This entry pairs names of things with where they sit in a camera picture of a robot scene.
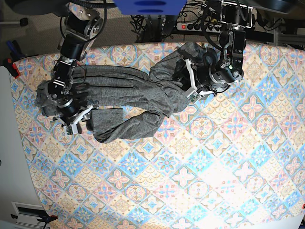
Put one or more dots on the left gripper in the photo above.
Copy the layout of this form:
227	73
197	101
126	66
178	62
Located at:
200	80

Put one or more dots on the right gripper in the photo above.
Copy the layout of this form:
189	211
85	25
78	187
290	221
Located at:
74	110

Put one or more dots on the grey t-shirt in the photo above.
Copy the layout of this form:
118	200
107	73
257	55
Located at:
132	103

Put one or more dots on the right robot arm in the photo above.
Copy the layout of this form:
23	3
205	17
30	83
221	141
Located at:
83	25

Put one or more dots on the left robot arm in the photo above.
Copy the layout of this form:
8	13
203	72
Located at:
213	70

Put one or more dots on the white power strip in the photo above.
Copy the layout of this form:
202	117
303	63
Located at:
183	26

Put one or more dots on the red black clamp left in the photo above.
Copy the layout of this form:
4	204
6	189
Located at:
11	67

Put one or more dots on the patterned tablecloth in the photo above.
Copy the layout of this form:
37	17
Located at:
234	160

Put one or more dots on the blue black clamp bottom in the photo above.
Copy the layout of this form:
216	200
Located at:
45	218

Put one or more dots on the white floor vent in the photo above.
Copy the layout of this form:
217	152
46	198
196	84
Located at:
28	214

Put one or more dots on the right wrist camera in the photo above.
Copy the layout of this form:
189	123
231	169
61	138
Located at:
72	129

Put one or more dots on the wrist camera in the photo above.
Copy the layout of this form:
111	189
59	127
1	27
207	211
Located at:
193	97
72	129

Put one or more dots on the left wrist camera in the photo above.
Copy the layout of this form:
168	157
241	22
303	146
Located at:
193	97

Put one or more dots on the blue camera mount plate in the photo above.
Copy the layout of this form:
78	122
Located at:
150	7

